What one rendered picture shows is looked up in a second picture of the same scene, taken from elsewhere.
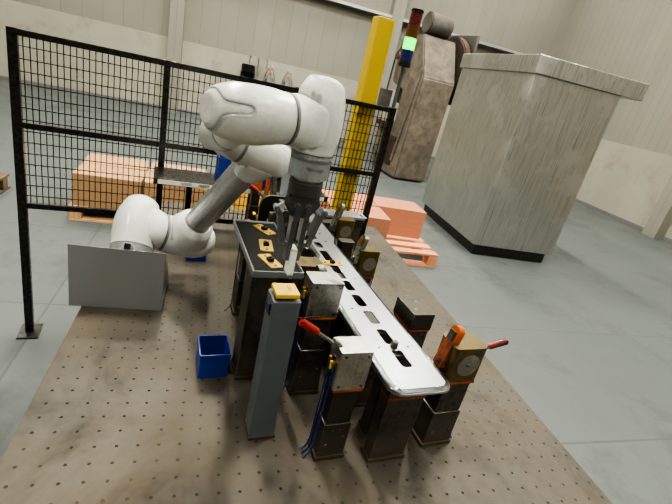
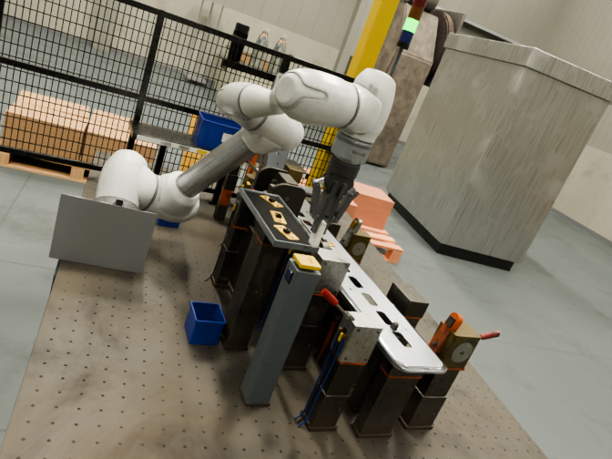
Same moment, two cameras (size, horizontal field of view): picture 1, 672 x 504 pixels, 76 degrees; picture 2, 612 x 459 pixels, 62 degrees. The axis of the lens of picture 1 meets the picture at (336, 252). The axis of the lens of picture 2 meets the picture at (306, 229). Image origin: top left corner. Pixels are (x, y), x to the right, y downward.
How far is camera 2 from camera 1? 0.35 m
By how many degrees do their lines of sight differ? 5
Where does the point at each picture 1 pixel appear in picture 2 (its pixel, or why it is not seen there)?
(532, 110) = (518, 106)
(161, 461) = (168, 415)
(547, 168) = (526, 169)
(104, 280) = (90, 235)
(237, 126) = (310, 108)
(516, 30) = (503, 12)
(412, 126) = not seen: hidden behind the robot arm
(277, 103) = (344, 92)
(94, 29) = not seen: outside the picture
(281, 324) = (300, 293)
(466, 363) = (460, 350)
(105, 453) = (114, 402)
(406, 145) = not seen: hidden behind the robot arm
